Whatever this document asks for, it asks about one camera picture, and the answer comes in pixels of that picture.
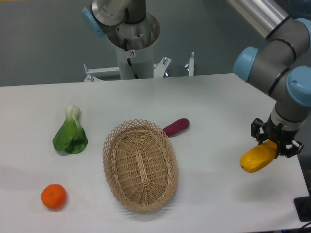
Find white metal frame bracket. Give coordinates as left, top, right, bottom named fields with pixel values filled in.
left=83, top=56, right=172, bottom=82

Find orange tangerine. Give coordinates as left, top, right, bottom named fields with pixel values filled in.
left=41, top=184, right=67, bottom=210

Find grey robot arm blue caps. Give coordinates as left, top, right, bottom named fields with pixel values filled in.
left=82, top=0, right=311, bottom=158

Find black cable on pedestal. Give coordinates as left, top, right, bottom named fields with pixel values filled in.
left=123, top=38, right=140, bottom=79

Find green bok choy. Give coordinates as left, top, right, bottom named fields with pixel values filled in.
left=52, top=104, right=88, bottom=154

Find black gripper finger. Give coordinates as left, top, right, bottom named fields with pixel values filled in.
left=276, top=140, right=304, bottom=158
left=251, top=118, right=268, bottom=145

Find purple sweet potato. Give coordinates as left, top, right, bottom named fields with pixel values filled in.
left=163, top=118, right=190, bottom=137

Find black device at table edge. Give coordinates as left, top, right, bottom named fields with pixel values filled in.
left=294, top=196, right=311, bottom=222

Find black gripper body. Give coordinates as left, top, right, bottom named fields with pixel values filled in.
left=263, top=114, right=299, bottom=147

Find white clamp post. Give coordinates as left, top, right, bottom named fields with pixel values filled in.
left=185, top=51, right=195, bottom=76

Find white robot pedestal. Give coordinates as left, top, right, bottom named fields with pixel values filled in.
left=115, top=47, right=154, bottom=80

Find yellow mango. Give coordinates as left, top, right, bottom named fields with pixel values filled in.
left=240, top=140, right=277, bottom=173

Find woven wicker basket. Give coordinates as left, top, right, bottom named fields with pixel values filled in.
left=103, top=119, right=179, bottom=211

